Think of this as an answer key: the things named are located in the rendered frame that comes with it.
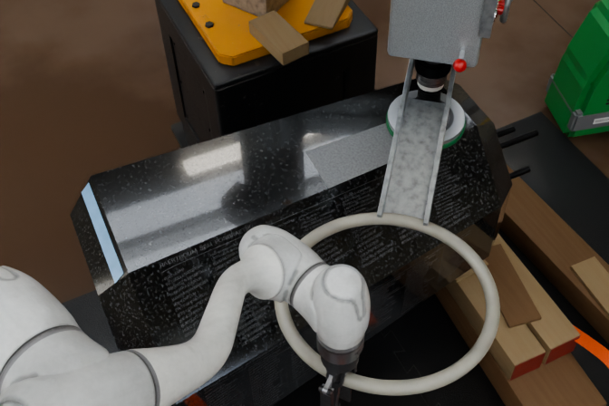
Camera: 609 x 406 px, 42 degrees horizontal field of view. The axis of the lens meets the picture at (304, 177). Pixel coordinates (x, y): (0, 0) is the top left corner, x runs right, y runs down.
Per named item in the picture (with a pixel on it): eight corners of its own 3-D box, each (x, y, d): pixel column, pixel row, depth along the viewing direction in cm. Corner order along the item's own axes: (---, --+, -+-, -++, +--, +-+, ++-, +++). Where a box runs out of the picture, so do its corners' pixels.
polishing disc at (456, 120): (459, 91, 229) (460, 89, 228) (468, 146, 215) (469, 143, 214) (385, 92, 230) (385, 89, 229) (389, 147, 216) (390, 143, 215)
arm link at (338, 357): (373, 321, 150) (372, 339, 154) (330, 302, 153) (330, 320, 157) (351, 358, 144) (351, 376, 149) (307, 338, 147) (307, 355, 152)
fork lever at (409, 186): (411, -6, 222) (411, -18, 218) (481, 3, 219) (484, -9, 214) (362, 219, 194) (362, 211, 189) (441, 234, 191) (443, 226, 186)
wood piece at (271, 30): (249, 33, 262) (248, 21, 258) (275, 22, 266) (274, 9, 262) (283, 66, 251) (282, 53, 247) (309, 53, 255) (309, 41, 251)
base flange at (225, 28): (170, -11, 286) (169, -23, 282) (294, -48, 299) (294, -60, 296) (223, 70, 257) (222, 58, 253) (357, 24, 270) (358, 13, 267)
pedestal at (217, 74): (170, 128, 344) (140, -16, 288) (307, 80, 362) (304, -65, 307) (230, 237, 305) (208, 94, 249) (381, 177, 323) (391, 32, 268)
